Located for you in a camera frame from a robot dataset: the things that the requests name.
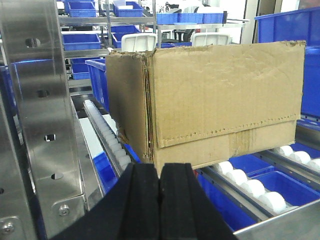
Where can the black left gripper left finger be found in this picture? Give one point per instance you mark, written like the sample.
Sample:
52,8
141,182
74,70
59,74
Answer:
129,211

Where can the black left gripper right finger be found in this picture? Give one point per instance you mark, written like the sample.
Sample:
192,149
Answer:
186,213

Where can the plain brown cardboard box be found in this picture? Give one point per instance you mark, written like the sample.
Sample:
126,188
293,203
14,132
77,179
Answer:
205,104

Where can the blue bin on rear shelf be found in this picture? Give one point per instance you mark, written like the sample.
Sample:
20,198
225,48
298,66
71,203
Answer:
84,41

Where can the left white roller track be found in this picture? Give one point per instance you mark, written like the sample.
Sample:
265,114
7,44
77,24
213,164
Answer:
117,155

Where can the white roller track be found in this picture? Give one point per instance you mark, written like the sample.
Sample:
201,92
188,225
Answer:
297,156
117,155
248,194

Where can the middle white roller track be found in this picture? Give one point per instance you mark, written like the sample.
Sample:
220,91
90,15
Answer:
248,194

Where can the blue bin below rollers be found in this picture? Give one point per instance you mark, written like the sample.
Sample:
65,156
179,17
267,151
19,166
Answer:
297,193

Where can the right white roller track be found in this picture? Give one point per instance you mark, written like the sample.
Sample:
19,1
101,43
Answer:
297,156

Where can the blue bin behind box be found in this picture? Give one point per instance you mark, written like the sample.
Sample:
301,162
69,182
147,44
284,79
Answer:
98,78

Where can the steel shelf upright post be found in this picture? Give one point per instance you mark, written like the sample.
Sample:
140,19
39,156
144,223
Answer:
33,48

